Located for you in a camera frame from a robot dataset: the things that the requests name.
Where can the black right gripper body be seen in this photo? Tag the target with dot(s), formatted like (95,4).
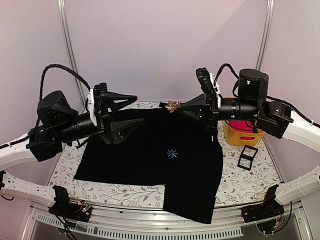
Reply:
(248,110)

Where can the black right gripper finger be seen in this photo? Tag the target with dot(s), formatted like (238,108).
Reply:
(200,100)
(199,113)

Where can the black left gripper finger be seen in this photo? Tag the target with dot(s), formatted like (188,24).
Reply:
(117,101)
(120,130)

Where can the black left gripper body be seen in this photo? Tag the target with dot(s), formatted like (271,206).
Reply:
(104,118)

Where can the sparkling brooch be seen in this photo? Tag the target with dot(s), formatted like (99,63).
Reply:
(172,106)

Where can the black t-shirt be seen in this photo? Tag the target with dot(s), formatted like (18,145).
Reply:
(168,149)

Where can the black brooch display box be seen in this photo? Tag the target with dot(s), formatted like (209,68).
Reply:
(247,157)

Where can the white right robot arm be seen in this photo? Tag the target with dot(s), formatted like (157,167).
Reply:
(276,117)

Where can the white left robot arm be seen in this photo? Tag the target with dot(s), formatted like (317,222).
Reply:
(17,170)

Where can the yellow plastic basket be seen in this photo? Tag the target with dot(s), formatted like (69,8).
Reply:
(244,111)

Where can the magenta cloth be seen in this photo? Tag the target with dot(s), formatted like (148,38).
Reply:
(243,127)

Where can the floral tablecloth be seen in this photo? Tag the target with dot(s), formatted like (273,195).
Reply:
(237,187)

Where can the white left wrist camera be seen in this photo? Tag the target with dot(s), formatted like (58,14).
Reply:
(91,107)

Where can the aluminium corner post right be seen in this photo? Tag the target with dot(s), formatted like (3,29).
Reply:
(270,4)

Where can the aluminium corner post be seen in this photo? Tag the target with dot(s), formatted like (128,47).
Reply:
(61,7)
(270,4)

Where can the aluminium front rail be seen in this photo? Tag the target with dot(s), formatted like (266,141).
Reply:
(125,223)

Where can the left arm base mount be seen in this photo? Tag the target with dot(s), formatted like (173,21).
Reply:
(64,208)

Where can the aluminium corner post left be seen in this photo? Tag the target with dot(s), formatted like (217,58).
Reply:
(61,7)

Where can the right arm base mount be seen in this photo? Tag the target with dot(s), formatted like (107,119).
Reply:
(267,209)

